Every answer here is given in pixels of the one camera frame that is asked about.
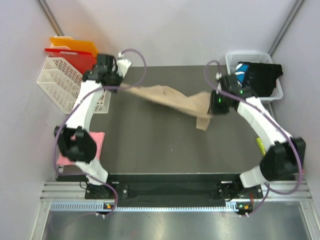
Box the beige t shirt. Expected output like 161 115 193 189
120 83 213 131

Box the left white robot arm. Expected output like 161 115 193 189
54 52 132 199

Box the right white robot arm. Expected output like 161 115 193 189
208 73 306 198

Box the red plastic folder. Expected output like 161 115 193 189
44 48 97 74

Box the orange plastic folder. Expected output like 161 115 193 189
49 37 99 57

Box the white mesh laundry basket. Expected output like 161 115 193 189
225 50 284 104

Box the black t shirt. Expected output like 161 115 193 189
234 61 283 98

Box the white perforated file organizer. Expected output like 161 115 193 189
36 56 112 115

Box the colourful picture book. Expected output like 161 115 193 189
255 137 267 156

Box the pink folded t shirt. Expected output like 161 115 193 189
57 131 105 166

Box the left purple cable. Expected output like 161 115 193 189
53 48 147 217

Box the purple cable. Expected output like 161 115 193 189
53 48 147 217
204 60 305 217

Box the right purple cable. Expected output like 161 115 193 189
204 60 305 217

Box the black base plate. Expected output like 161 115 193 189
84 182 263 201

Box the white slotted cable duct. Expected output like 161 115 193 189
50 201 251 213

